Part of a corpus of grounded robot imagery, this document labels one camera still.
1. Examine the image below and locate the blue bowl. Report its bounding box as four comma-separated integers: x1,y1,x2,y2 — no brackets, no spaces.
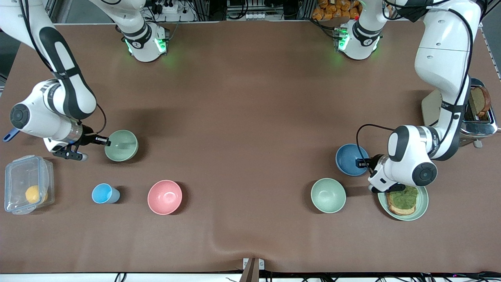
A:
335,143,370,177

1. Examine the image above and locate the pale green bowl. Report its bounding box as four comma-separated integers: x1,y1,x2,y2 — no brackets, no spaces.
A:
104,130,139,162
311,178,347,214

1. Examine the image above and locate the pink bowl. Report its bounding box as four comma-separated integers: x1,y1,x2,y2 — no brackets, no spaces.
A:
147,180,183,215

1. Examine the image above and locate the green lettuce leaf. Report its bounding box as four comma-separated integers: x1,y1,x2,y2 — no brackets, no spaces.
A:
389,186,418,209

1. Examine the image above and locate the toasted bread slice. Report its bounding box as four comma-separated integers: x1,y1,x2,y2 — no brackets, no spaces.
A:
387,192,416,216

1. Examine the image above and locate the light blue cup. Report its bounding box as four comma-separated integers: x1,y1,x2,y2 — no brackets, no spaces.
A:
92,183,121,204

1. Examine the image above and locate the pale green plate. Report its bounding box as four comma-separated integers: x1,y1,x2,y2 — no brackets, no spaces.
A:
377,186,429,222

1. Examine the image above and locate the yellow lemon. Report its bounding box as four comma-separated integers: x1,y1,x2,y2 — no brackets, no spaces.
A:
25,185,48,204

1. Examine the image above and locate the clear plastic lidded container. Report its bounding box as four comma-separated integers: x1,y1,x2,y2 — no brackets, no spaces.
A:
4,155,55,215

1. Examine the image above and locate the cream and chrome toaster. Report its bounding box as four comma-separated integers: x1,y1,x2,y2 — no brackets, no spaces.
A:
422,78,499,148

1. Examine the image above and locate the bread slice with brown crust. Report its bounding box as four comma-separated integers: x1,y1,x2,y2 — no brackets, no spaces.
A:
466,86,492,120

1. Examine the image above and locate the brown table cover mat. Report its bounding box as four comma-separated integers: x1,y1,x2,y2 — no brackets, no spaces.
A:
0,20,501,275

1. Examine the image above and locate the white power strip with plugs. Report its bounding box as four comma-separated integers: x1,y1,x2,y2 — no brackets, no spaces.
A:
155,0,196,22

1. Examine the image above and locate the orange packaged snacks pile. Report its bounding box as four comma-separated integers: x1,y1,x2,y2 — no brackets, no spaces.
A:
312,0,360,21

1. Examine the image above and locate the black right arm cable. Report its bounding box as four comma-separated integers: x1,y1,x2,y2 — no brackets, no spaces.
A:
18,0,107,137

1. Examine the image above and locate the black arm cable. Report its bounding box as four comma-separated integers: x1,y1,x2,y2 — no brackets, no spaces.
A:
18,0,107,137
355,0,476,167

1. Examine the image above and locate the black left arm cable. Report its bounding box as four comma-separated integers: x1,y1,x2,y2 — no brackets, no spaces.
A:
355,0,476,167

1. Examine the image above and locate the metal table clamp bracket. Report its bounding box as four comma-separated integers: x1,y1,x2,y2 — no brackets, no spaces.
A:
240,257,265,282

